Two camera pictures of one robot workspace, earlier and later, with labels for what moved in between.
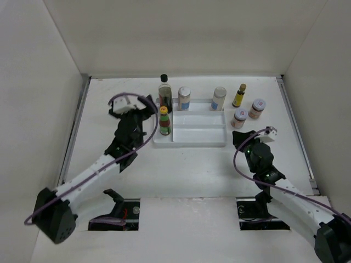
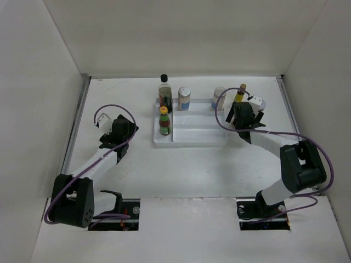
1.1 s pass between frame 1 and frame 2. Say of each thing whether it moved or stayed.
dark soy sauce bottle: stayed
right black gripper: moved
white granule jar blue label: stayed
